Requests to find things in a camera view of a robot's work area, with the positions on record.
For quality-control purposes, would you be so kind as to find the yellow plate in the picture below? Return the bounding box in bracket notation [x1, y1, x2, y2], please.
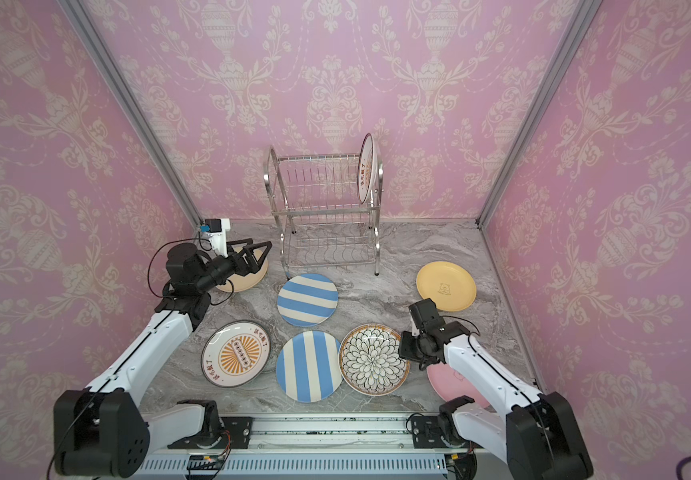
[415, 261, 477, 312]

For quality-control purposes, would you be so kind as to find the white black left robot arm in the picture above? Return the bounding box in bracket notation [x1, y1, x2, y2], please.
[46, 238, 273, 479]

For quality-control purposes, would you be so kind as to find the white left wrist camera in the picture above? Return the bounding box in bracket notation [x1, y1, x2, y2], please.
[199, 218, 231, 257]

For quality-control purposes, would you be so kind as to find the blue white striped plate rear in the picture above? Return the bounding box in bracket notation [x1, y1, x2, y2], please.
[277, 273, 340, 328]

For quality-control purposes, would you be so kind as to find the blue white striped plate front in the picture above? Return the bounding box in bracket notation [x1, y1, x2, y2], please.
[276, 331, 343, 403]

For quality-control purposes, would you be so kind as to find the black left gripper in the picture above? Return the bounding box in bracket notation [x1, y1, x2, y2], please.
[194, 238, 271, 295]

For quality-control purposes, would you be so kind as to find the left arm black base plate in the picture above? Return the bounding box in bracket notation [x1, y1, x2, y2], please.
[168, 416, 253, 451]

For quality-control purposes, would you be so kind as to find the pink plate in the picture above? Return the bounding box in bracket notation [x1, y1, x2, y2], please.
[425, 363, 489, 408]

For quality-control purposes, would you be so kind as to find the blue white striped plate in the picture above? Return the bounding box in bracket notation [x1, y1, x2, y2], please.
[276, 331, 343, 403]
[277, 273, 340, 328]

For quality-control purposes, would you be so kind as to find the cream plate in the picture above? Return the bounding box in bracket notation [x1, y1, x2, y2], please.
[216, 260, 269, 293]

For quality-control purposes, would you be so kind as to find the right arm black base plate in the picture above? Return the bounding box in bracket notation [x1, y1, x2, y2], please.
[405, 414, 483, 450]

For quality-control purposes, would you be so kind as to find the orange sunburst plate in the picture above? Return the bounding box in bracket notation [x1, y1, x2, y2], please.
[357, 133, 377, 204]
[201, 320, 272, 388]

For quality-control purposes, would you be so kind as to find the chrome two-tier dish rack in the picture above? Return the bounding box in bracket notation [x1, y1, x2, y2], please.
[264, 147, 383, 277]

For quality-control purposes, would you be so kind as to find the aluminium corner post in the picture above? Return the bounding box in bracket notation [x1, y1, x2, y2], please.
[477, 0, 603, 231]
[58, 0, 202, 227]

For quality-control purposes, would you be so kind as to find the left aluminium corner post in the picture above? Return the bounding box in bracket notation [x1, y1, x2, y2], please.
[58, 0, 202, 227]

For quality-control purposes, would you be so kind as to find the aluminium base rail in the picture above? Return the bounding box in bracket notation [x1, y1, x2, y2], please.
[130, 412, 507, 479]

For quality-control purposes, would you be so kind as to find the black white floral plate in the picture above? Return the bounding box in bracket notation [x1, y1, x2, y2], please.
[339, 324, 411, 396]

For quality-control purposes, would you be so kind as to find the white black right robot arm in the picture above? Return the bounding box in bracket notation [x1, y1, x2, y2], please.
[399, 299, 595, 479]

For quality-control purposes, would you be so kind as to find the small circuit board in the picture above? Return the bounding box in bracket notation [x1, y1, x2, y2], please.
[187, 455, 226, 472]

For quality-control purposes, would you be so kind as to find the right aluminium corner post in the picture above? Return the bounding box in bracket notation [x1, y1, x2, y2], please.
[477, 0, 603, 231]

